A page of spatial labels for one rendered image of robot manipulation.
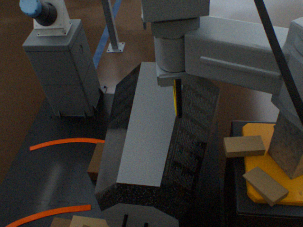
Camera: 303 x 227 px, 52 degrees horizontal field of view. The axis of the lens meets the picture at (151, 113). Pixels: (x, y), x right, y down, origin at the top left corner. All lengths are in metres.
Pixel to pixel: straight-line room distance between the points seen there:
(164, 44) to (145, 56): 2.35
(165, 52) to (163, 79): 0.14
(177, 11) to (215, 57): 0.26
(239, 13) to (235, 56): 3.20
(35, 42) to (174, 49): 1.58
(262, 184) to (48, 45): 1.90
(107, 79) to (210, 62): 2.27
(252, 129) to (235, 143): 0.19
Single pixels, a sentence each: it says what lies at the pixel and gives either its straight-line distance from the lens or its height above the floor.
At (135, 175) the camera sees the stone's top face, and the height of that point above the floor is 0.82.
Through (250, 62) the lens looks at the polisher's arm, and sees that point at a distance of 1.30.
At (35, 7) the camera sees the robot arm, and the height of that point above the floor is 1.18.
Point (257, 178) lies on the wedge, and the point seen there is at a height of 0.80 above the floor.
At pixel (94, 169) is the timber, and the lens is 2.55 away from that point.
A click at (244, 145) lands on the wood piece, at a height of 0.83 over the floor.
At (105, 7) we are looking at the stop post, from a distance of 3.65.
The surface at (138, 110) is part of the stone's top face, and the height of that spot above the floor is 0.82.
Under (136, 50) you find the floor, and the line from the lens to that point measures 3.85.
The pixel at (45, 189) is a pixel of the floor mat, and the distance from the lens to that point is 2.74.
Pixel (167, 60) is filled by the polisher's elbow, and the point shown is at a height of 1.32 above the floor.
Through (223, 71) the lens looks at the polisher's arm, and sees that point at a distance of 1.36.
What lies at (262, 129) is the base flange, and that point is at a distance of 1.88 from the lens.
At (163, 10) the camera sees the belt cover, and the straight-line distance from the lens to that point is 1.20.
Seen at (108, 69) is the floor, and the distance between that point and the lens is 3.63.
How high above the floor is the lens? 2.18
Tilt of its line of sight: 46 degrees down
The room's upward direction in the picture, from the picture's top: 8 degrees counter-clockwise
